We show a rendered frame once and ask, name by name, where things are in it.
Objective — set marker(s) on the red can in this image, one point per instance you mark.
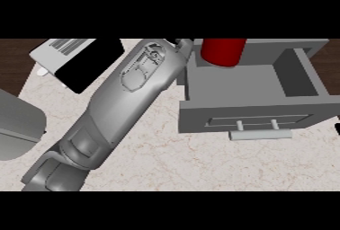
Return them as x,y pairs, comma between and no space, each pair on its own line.
222,51

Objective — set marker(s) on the grey open drawer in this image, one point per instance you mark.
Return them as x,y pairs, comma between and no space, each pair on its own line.
234,84

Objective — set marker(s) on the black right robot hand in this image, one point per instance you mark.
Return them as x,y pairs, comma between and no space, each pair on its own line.
337,128

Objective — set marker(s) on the grey and black toaster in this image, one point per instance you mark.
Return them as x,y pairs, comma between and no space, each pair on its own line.
73,61

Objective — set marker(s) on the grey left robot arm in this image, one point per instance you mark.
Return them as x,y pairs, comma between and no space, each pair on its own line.
114,101

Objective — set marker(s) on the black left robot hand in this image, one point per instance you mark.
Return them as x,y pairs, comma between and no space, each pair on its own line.
180,41

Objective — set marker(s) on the grey rounded appliance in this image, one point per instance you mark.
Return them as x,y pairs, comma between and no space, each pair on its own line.
18,125

